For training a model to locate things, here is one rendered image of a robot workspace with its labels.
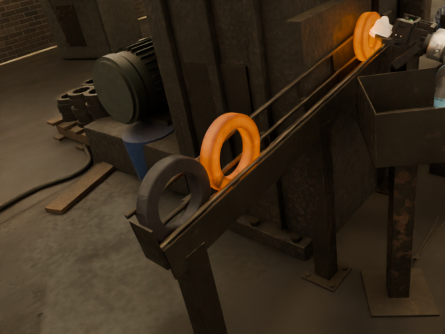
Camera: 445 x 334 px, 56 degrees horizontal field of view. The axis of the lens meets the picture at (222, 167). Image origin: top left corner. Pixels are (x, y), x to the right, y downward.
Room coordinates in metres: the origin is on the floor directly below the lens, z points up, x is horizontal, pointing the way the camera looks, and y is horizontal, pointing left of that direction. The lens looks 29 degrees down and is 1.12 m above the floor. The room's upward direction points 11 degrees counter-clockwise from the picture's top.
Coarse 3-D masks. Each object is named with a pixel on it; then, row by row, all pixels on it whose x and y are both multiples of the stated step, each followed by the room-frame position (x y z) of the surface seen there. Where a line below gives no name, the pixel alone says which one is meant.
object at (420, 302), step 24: (408, 72) 1.05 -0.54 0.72; (432, 72) 1.04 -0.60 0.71; (360, 96) 1.02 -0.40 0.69; (384, 96) 1.06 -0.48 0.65; (408, 96) 1.05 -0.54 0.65; (432, 96) 1.04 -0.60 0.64; (360, 120) 1.02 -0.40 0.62; (384, 120) 0.82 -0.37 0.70; (408, 120) 0.81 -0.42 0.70; (432, 120) 0.80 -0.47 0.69; (384, 144) 0.82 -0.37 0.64; (408, 144) 0.81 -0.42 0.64; (432, 144) 0.80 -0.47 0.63; (408, 168) 0.92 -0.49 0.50; (408, 192) 0.92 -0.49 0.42; (408, 216) 0.92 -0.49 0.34; (408, 240) 0.92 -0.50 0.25; (408, 264) 0.92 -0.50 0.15; (384, 288) 0.97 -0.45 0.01; (408, 288) 0.92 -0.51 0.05; (384, 312) 0.88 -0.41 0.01; (408, 312) 0.86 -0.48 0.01; (432, 312) 0.85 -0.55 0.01
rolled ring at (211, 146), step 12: (216, 120) 0.86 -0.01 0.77; (228, 120) 0.85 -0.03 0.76; (240, 120) 0.88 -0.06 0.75; (252, 120) 0.91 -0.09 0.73; (216, 132) 0.82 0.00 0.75; (228, 132) 0.85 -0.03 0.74; (240, 132) 0.91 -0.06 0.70; (252, 132) 0.90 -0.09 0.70; (204, 144) 0.82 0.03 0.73; (216, 144) 0.81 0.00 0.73; (252, 144) 0.90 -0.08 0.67; (204, 156) 0.81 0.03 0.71; (216, 156) 0.81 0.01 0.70; (252, 156) 0.89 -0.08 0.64; (216, 168) 0.80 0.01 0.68; (240, 168) 0.88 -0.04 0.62; (216, 180) 0.80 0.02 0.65; (228, 180) 0.83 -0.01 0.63
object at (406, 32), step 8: (400, 24) 1.27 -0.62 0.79; (408, 24) 1.24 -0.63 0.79; (416, 24) 1.25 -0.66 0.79; (424, 24) 1.24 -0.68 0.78; (432, 24) 1.23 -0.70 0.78; (392, 32) 1.28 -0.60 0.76; (400, 32) 1.26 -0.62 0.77; (408, 32) 1.24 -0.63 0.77; (416, 32) 1.24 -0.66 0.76; (424, 32) 1.22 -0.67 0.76; (432, 32) 1.21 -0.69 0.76; (400, 40) 1.26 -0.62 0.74; (408, 40) 1.25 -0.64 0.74; (416, 40) 1.24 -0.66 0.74; (424, 40) 1.21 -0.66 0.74; (424, 48) 1.20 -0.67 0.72
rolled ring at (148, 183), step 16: (160, 160) 0.75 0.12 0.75; (176, 160) 0.74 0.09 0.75; (192, 160) 0.77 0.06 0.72; (160, 176) 0.71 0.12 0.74; (192, 176) 0.78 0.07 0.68; (208, 176) 0.79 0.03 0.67; (144, 192) 0.69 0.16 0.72; (160, 192) 0.70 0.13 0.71; (192, 192) 0.79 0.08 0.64; (208, 192) 0.79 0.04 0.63; (144, 208) 0.67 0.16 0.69; (192, 208) 0.77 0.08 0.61; (144, 224) 0.67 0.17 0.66; (160, 224) 0.69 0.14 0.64; (176, 224) 0.74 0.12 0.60; (160, 240) 0.68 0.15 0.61
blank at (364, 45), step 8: (360, 16) 1.36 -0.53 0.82; (368, 16) 1.34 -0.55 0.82; (376, 16) 1.37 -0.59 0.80; (360, 24) 1.33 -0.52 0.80; (368, 24) 1.33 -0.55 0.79; (360, 32) 1.31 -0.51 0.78; (368, 32) 1.33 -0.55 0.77; (360, 40) 1.31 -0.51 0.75; (368, 40) 1.39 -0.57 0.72; (376, 40) 1.37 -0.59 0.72; (360, 48) 1.31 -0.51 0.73; (368, 48) 1.33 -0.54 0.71; (376, 48) 1.37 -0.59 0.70; (360, 56) 1.32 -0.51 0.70; (368, 56) 1.33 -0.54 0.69
